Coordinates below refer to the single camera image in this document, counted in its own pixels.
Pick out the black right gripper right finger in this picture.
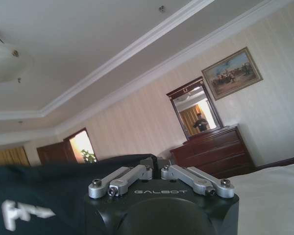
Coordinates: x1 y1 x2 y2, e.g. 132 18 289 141
157 156 235 198

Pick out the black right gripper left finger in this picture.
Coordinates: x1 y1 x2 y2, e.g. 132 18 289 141
88 157 158 198

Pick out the dark garment with white print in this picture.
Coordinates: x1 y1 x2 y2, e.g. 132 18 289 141
0 153 157 235

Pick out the white bed sheet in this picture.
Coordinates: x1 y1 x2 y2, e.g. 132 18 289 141
231 161 294 235

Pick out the dark wooden dresser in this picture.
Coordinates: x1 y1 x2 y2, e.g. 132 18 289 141
170 124 256 179

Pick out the green potted plant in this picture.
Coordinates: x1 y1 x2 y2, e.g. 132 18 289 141
80 148 98 163

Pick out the wooden framed mirror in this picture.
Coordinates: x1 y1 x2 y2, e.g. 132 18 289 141
166 76 224 144

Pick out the dark wooden door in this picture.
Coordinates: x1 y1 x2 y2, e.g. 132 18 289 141
36 140 78 166

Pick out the gold framed painting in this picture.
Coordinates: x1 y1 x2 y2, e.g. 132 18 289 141
201 46 264 101

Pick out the yellow curtain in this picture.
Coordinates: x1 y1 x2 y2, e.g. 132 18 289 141
0 146 31 167

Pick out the white glass ceiling lamp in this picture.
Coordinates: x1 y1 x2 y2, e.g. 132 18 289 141
0 24 27 84

